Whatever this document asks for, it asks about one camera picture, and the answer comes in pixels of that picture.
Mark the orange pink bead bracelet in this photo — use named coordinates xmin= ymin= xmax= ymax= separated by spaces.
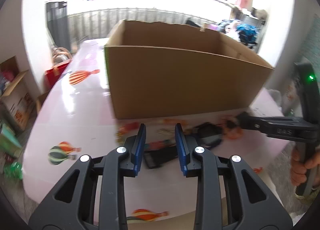
xmin=220 ymin=115 xmax=244 ymax=141

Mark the black wrist watch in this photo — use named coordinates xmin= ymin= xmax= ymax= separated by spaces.
xmin=143 ymin=123 xmax=223 ymax=169

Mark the colourful bead bracelet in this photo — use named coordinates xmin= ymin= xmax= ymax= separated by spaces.
xmin=114 ymin=119 xmax=190 ymax=145

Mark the person's right hand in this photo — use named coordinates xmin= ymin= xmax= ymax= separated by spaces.
xmin=290 ymin=147 xmax=320 ymax=189

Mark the green plastic bottle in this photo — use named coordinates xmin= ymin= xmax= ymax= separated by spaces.
xmin=3 ymin=162 xmax=23 ymax=180

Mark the green paper bag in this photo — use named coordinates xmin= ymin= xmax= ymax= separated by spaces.
xmin=0 ymin=121 xmax=23 ymax=158

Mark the wheelchair with clothes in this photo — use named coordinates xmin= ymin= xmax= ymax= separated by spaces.
xmin=217 ymin=7 xmax=268 ymax=53

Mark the open cardboard box with bags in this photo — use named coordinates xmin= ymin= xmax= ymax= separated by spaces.
xmin=1 ymin=56 xmax=34 ymax=134

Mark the red tote bag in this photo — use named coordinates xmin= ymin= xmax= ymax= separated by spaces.
xmin=44 ymin=47 xmax=73 ymax=90

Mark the large brown cardboard box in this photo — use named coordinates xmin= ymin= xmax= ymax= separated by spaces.
xmin=105 ymin=20 xmax=273 ymax=119

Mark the metal balcony railing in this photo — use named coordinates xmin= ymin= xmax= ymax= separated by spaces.
xmin=68 ymin=5 xmax=232 ymax=43

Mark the dark grey folded rack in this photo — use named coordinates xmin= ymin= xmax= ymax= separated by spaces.
xmin=46 ymin=2 xmax=71 ymax=51

